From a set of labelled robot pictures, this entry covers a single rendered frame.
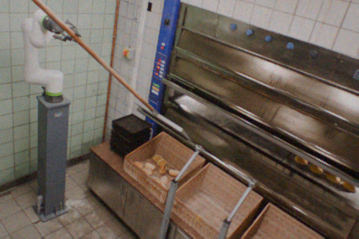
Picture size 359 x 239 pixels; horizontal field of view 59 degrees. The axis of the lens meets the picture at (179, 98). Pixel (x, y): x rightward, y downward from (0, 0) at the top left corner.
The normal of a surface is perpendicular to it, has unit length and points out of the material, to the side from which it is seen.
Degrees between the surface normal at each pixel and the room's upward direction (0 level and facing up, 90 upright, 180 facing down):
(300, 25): 90
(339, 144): 69
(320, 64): 90
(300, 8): 90
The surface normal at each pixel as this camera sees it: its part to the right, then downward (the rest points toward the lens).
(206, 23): -0.65, 0.22
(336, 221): -0.56, -0.13
